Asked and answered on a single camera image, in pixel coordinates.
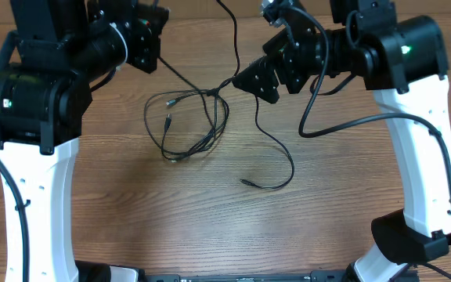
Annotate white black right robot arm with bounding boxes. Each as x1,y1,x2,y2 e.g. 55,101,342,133
233,1,451,281

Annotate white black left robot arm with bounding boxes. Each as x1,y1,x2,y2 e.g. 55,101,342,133
0,0,169,281

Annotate thin black cable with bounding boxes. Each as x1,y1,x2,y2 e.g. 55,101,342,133
209,0,295,190

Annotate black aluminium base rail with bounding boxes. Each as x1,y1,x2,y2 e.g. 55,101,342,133
76,260,420,282

